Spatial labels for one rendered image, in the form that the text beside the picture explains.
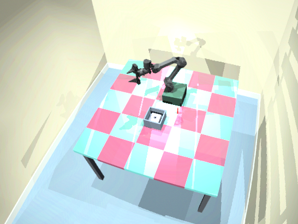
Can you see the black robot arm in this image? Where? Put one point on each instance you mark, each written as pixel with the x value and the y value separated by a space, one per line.
pixel 157 67

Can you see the white square plate with hole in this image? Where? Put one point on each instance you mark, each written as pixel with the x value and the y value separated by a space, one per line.
pixel 155 117

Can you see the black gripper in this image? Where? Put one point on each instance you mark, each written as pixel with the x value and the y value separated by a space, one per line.
pixel 138 73

